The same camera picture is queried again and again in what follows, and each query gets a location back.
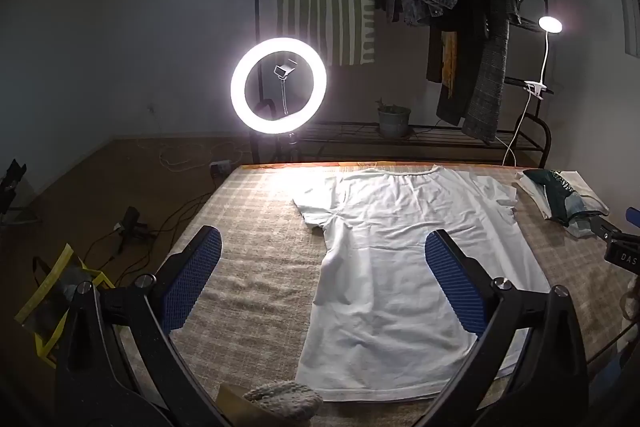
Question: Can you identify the grey knitted slipper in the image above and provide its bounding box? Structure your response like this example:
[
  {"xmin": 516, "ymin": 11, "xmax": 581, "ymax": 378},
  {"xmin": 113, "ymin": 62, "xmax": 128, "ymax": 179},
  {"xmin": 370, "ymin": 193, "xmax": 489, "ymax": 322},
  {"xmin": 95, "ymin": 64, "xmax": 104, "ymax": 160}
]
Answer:
[{"xmin": 242, "ymin": 381, "xmax": 324, "ymax": 424}]

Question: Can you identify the folded green printed white shirt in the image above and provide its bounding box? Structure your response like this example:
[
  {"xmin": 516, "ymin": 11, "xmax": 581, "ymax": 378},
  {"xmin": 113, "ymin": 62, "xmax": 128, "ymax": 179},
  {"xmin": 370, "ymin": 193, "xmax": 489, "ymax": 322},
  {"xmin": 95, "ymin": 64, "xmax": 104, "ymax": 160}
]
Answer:
[{"xmin": 517, "ymin": 168, "xmax": 611, "ymax": 228}]

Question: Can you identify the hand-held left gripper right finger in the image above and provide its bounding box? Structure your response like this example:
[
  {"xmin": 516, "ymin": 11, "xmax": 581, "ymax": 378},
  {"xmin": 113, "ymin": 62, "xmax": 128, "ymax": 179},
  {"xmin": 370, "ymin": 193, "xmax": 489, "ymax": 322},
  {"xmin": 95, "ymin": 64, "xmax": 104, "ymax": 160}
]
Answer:
[{"xmin": 415, "ymin": 229, "xmax": 589, "ymax": 427}]

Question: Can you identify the black metal clothes rack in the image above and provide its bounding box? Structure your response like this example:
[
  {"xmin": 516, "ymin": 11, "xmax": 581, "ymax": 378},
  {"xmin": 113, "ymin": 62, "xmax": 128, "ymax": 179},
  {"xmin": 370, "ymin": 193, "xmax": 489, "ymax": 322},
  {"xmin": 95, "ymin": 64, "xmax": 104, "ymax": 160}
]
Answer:
[{"xmin": 252, "ymin": 0, "xmax": 557, "ymax": 168}]

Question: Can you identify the dark long coat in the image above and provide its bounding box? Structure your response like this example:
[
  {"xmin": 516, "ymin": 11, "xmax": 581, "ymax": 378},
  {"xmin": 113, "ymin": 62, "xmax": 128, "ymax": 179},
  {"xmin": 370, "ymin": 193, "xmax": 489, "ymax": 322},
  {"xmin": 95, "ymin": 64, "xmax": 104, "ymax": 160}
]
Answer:
[{"xmin": 426, "ymin": 0, "xmax": 501, "ymax": 125}]

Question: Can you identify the brown cardboard piece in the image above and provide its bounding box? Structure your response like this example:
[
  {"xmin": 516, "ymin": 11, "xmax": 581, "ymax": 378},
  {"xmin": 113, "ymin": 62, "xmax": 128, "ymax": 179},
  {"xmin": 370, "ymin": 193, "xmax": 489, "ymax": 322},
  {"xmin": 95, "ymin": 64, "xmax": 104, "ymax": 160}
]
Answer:
[{"xmin": 218, "ymin": 383, "xmax": 252, "ymax": 427}]

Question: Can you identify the grey plaid coat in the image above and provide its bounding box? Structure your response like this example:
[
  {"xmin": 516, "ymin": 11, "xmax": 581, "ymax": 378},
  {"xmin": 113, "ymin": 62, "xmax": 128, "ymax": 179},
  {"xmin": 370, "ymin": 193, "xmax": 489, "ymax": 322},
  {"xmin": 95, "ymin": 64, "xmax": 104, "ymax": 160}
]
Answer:
[{"xmin": 462, "ymin": 0, "xmax": 524, "ymax": 142}]

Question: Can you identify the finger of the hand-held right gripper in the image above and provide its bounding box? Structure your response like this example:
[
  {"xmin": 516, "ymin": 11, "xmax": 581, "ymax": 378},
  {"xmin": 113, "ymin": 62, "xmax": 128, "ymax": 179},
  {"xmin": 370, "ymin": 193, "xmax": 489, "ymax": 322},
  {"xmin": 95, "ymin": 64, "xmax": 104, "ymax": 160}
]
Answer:
[{"xmin": 586, "ymin": 207, "xmax": 640, "ymax": 244}]

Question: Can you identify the small black tripod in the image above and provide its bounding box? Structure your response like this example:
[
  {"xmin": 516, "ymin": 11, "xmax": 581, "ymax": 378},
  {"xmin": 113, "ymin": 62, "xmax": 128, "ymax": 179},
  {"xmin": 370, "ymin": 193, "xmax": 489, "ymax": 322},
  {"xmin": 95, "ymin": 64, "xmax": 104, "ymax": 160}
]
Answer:
[{"xmin": 113, "ymin": 206, "xmax": 149, "ymax": 254}]

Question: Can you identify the phone holder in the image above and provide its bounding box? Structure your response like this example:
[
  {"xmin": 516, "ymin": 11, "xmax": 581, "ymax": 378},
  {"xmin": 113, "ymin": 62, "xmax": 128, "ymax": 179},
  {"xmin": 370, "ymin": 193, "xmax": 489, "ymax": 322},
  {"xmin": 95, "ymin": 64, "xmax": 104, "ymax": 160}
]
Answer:
[{"xmin": 272, "ymin": 63, "xmax": 296, "ymax": 115}]

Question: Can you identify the ring light stand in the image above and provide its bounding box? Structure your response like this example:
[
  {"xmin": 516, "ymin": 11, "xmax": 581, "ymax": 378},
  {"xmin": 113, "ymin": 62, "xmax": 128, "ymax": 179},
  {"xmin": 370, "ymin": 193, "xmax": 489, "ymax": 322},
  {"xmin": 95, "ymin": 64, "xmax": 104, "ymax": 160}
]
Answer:
[{"xmin": 285, "ymin": 132, "xmax": 302, "ymax": 165}]

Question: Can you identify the white t-shirt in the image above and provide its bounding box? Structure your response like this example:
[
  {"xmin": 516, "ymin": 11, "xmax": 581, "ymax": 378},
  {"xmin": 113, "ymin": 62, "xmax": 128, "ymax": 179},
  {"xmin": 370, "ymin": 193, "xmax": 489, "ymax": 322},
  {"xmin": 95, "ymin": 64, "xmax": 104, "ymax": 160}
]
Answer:
[{"xmin": 291, "ymin": 164, "xmax": 551, "ymax": 404}]

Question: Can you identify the potted plant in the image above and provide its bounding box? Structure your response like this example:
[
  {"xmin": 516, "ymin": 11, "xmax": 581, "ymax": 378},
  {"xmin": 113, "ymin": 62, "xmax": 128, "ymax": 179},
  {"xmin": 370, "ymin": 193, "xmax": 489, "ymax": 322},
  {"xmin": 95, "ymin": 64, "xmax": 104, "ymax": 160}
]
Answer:
[{"xmin": 376, "ymin": 97, "xmax": 412, "ymax": 138}]

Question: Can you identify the white floor cable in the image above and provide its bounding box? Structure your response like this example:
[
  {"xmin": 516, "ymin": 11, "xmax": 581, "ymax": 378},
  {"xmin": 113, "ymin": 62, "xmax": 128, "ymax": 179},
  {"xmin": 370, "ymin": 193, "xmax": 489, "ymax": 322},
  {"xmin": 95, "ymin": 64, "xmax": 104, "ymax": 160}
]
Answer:
[{"xmin": 159, "ymin": 146, "xmax": 251, "ymax": 172}]

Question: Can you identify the white clip lamp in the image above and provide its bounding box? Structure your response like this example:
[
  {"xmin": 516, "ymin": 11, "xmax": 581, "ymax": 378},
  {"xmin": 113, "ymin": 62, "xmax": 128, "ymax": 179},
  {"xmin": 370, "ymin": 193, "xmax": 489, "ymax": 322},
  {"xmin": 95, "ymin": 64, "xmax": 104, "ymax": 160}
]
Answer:
[{"xmin": 522, "ymin": 16, "xmax": 564, "ymax": 100}]

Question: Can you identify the black stand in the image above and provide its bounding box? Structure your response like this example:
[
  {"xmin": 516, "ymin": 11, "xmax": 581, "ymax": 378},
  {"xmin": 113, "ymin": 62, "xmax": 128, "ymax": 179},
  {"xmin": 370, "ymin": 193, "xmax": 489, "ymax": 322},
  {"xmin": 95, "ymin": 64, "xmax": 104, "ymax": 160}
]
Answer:
[{"xmin": 0, "ymin": 159, "xmax": 29, "ymax": 224}]

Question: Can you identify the yellow trimmed bag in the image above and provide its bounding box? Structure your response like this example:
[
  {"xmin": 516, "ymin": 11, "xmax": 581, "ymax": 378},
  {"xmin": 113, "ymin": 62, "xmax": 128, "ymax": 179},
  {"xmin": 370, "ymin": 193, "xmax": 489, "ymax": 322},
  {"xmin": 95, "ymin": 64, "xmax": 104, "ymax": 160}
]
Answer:
[{"xmin": 14, "ymin": 243, "xmax": 119, "ymax": 369}]

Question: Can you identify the white lamp cable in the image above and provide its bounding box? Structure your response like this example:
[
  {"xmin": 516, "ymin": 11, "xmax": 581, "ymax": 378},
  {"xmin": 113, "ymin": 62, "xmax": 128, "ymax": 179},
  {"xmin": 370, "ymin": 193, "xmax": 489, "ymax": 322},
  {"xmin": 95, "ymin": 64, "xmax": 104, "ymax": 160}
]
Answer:
[{"xmin": 501, "ymin": 96, "xmax": 532, "ymax": 168}]

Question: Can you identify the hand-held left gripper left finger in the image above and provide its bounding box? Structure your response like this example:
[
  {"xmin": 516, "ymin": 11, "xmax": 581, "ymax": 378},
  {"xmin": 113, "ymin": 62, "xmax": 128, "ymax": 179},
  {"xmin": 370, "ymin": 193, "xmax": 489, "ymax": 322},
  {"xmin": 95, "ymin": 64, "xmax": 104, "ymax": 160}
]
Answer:
[{"xmin": 55, "ymin": 226, "xmax": 226, "ymax": 427}]

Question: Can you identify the person's right hand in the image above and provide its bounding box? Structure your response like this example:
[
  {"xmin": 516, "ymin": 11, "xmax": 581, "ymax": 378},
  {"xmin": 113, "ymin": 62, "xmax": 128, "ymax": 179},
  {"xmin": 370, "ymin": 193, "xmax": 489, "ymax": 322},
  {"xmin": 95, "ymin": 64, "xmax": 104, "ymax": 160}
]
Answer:
[{"xmin": 619, "ymin": 276, "xmax": 640, "ymax": 324}]

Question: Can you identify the yellow patterned garment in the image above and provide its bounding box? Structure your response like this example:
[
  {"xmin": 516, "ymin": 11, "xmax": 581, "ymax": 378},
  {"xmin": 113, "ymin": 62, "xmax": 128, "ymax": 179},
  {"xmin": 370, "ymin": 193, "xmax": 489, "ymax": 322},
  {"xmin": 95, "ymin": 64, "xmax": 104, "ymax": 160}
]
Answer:
[{"xmin": 440, "ymin": 29, "xmax": 459, "ymax": 98}]

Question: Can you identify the folded pale blue garment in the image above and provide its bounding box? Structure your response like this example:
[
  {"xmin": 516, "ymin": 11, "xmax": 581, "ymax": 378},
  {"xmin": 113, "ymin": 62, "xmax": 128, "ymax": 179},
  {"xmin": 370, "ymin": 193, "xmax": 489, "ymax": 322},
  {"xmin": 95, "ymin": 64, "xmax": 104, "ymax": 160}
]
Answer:
[{"xmin": 564, "ymin": 202, "xmax": 603, "ymax": 239}]

